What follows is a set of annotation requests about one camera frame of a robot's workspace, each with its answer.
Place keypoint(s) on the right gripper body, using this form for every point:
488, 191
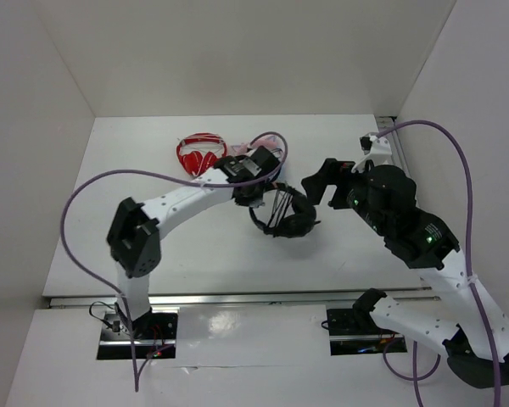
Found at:
350, 187

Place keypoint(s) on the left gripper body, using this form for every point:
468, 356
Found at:
254, 198

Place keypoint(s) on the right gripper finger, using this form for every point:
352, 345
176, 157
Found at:
327, 173
316, 191

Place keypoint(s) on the black headset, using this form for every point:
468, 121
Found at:
292, 214

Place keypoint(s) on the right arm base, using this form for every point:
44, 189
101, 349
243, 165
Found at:
352, 331

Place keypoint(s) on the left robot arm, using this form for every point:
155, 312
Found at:
138, 228

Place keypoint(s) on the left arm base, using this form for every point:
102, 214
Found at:
154, 336

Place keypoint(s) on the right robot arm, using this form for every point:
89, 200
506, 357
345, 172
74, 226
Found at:
477, 340

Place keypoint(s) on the blue pink cat headphones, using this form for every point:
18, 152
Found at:
271, 142

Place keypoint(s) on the red headphones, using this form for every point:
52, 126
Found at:
199, 151

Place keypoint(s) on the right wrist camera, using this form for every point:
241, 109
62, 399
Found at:
376, 151

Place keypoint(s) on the aluminium right rail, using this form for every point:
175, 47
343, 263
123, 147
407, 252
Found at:
398, 157

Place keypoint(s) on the aluminium rail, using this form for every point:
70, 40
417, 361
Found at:
326, 297
398, 157

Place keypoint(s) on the aluminium front rail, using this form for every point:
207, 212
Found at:
326, 297

